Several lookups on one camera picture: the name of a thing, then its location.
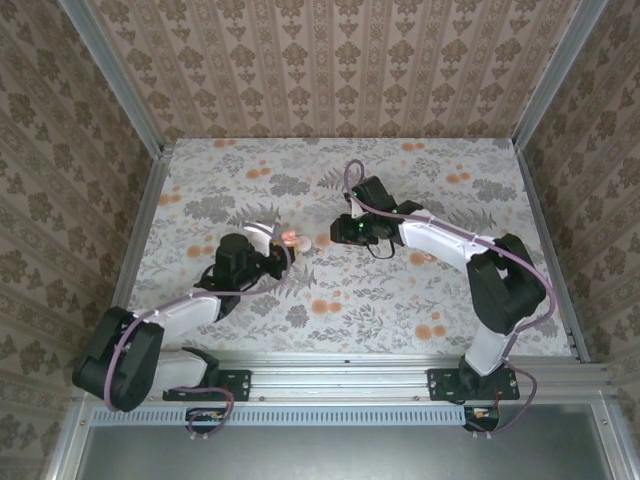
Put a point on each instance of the aluminium corner post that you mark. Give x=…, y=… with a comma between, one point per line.
x=560, y=75
x=115, y=80

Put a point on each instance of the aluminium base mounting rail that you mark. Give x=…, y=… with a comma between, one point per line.
x=340, y=380

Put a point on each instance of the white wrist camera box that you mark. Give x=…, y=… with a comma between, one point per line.
x=260, y=236
x=355, y=212

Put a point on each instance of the pink earbud charging case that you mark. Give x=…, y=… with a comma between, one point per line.
x=289, y=237

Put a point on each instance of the aluminium side rail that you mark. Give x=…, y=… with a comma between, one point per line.
x=542, y=215
x=147, y=210

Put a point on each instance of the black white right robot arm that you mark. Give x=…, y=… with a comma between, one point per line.
x=505, y=290

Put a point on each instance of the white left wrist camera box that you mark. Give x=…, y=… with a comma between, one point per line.
x=260, y=236

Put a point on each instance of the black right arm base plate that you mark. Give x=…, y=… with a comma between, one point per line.
x=442, y=385

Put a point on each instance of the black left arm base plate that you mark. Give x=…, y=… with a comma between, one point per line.
x=240, y=385

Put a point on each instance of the grey metal panel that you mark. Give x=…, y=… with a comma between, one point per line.
x=340, y=450

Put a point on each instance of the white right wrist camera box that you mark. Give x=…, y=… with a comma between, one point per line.
x=355, y=212

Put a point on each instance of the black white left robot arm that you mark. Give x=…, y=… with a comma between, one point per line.
x=115, y=360

